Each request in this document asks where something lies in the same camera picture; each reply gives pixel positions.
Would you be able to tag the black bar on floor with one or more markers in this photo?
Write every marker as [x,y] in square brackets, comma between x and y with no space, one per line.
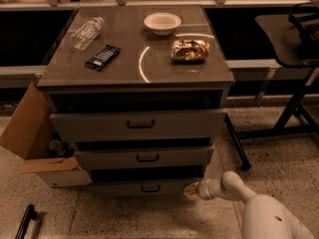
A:
[29,214]

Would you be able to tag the grey middle drawer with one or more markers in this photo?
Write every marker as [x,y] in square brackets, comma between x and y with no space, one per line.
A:
[148,157]

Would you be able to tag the golden foil snack bag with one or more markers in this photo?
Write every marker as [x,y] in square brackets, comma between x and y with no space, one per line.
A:
[189,50]

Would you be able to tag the dark blue snack bar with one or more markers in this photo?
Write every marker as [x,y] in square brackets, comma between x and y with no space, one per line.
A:
[99,60]

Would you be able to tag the grey drawer cabinet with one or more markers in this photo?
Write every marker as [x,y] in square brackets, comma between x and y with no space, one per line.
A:
[142,77]

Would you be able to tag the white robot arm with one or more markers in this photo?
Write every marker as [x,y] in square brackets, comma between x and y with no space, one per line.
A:
[264,217]

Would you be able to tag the open cardboard box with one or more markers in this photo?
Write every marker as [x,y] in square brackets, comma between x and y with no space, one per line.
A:
[28,135]

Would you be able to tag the black desk with frame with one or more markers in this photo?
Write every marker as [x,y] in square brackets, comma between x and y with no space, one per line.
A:
[294,42]

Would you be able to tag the white paper bowl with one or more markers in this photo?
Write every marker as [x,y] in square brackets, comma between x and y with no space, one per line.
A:
[162,24]

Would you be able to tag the clear plastic water bottle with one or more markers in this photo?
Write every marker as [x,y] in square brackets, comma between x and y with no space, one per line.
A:
[87,33]

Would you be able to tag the grey drawer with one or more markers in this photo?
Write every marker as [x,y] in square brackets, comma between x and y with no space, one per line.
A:
[138,126]
[144,181]
[148,157]

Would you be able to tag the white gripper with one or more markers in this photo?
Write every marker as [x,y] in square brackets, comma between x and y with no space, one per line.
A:
[204,189]

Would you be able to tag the grey top drawer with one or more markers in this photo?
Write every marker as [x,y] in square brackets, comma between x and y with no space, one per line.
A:
[138,126]

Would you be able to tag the grey bottom drawer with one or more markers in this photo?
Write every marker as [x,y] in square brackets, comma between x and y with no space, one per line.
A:
[144,181]

